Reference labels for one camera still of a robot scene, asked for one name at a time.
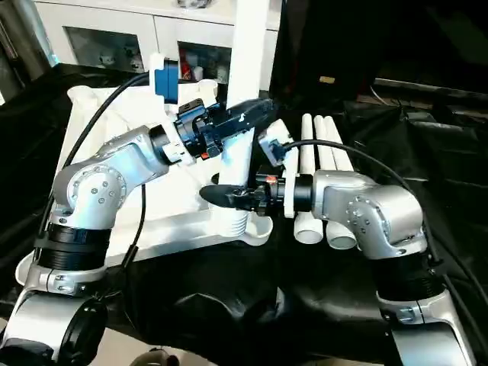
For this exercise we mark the grey curtain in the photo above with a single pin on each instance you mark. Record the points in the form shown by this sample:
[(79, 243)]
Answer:
[(19, 45)]

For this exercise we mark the red bottle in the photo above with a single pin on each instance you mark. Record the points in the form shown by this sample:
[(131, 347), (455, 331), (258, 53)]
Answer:
[(183, 66)]

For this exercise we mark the black mat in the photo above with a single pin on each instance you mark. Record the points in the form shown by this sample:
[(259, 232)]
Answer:
[(438, 209)]

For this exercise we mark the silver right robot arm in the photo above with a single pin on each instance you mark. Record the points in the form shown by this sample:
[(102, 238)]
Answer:
[(373, 213)]

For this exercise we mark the grey metal bar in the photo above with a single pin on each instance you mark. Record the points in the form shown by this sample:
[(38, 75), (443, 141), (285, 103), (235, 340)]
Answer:
[(419, 85)]

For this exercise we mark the white cabinet with glass doors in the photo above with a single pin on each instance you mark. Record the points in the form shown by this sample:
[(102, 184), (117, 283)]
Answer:
[(114, 19)]

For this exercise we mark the large black case yellow label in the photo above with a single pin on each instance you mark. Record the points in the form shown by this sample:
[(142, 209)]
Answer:
[(328, 42)]

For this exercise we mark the white plastic table leg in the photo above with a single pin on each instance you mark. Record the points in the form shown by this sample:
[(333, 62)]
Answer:
[(322, 145), (341, 152), (248, 49), (307, 145)]

